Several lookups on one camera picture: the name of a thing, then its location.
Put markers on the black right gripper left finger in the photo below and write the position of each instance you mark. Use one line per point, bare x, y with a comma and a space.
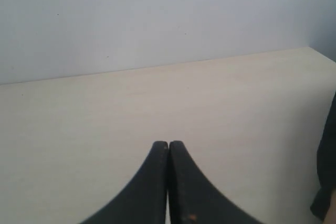
143, 199

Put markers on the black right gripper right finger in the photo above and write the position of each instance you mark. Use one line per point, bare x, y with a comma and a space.
193, 198

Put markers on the black sleeved forearm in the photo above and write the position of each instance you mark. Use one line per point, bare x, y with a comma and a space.
325, 167

